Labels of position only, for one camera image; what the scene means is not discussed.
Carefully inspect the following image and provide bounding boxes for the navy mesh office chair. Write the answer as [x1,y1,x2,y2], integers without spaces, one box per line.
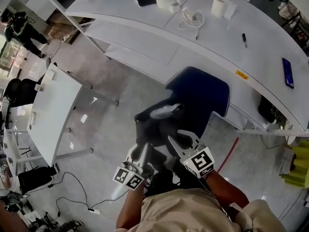
[165,66,230,140]

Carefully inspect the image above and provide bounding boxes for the small white box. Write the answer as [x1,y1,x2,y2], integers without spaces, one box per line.
[44,69,56,81]

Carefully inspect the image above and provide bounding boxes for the person's black trousers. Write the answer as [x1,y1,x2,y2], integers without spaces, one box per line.
[144,172,186,198]

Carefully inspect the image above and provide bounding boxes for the yellow foam stool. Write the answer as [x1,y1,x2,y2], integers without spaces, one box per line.
[281,139,309,191]

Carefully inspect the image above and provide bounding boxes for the black office chair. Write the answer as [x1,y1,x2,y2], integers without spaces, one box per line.
[1,78,46,109]

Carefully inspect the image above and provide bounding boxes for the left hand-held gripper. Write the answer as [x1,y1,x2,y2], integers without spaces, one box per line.
[112,141,155,191]

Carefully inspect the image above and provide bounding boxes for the person's right forearm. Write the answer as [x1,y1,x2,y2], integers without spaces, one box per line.
[205,170,250,215]

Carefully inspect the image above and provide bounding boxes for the black floor bag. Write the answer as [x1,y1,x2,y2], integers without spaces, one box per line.
[18,165,58,194]

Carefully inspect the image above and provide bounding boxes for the blue phone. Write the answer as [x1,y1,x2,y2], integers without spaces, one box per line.
[281,58,295,89]

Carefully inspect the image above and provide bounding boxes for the person's left forearm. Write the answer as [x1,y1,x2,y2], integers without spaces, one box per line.
[115,185,145,229]

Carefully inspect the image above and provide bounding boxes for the white paper towel roll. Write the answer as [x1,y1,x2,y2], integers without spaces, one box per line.
[211,0,229,18]

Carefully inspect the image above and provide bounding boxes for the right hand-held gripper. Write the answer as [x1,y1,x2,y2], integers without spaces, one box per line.
[168,130,215,179]

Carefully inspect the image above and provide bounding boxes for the white table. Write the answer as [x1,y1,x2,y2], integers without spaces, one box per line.
[26,62,119,168]

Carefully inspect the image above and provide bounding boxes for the white charger cable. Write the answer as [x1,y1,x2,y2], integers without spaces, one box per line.
[178,9,206,41]

